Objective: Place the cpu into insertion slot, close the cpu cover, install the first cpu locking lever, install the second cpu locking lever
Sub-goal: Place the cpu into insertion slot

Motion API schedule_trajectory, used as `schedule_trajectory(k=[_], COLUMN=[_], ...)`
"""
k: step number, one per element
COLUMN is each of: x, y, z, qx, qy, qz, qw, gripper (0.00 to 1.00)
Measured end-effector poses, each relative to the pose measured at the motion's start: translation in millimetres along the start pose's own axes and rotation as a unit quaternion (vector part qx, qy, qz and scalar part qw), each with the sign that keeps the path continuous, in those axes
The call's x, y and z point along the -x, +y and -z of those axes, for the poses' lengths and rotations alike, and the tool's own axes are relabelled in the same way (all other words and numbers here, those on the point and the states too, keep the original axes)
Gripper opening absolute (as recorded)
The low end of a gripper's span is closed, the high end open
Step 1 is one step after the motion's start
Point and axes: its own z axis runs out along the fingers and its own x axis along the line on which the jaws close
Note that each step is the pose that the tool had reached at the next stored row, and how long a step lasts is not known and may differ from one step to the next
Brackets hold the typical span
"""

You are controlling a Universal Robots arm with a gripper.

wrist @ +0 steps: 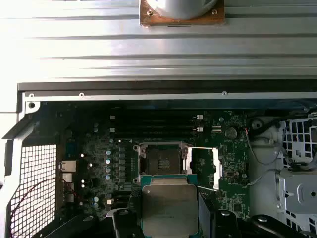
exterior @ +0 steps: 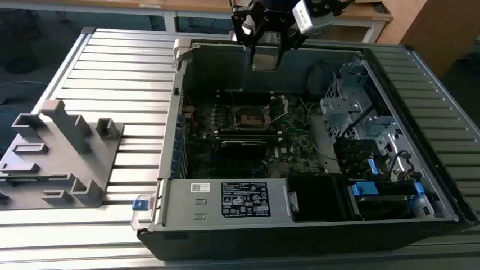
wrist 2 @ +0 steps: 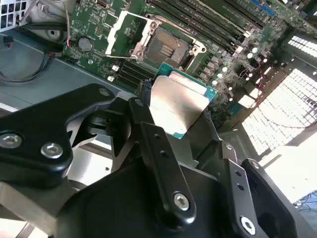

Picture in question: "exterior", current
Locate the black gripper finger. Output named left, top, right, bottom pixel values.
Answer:
left=277, top=19, right=309, bottom=71
left=231, top=4, right=265, bottom=71

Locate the silver CPU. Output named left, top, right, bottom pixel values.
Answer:
left=251, top=53, right=279, bottom=73

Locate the metal socket cover frame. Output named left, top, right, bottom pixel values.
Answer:
left=263, top=94, right=291, bottom=126

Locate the metal CPU socket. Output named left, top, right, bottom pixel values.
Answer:
left=233, top=104, right=274, bottom=132

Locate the plastic fan shroud panel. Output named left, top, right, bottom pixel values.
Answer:
left=186, top=46, right=313, bottom=93

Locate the metal disk bay cage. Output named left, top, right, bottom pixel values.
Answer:
left=321, top=60, right=405, bottom=158

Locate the green motherboard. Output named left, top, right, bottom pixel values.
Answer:
left=179, top=89, right=339, bottom=181

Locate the wooden cabinet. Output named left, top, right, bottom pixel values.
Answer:
left=377, top=0, right=480, bottom=78

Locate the black graphics card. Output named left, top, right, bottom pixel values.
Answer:
left=219, top=139, right=271, bottom=163

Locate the black connector bundle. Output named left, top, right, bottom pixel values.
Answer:
left=333, top=137, right=381, bottom=177

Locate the blue disk carrier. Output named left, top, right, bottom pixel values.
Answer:
left=349, top=181, right=423, bottom=197

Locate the black hard disk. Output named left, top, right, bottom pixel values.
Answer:
left=354, top=195, right=413, bottom=220

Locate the silver power supply unit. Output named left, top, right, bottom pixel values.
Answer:
left=150, top=177, right=298, bottom=227

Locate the grey plastic parts rack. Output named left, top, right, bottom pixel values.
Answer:
left=0, top=98, right=126, bottom=210

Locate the blue plastic case latch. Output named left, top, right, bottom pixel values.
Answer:
left=134, top=193, right=158, bottom=212

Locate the black PC case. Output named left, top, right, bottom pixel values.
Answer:
left=135, top=38, right=480, bottom=262

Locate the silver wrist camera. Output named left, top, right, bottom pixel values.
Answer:
left=291, top=0, right=345, bottom=36

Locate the black looped cable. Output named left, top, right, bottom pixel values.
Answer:
left=306, top=59, right=339, bottom=99

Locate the beige case handle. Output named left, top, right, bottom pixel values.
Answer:
left=173, top=38, right=195, bottom=70

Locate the wooden desk white frame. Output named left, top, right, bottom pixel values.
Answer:
left=0, top=0, right=394, bottom=43

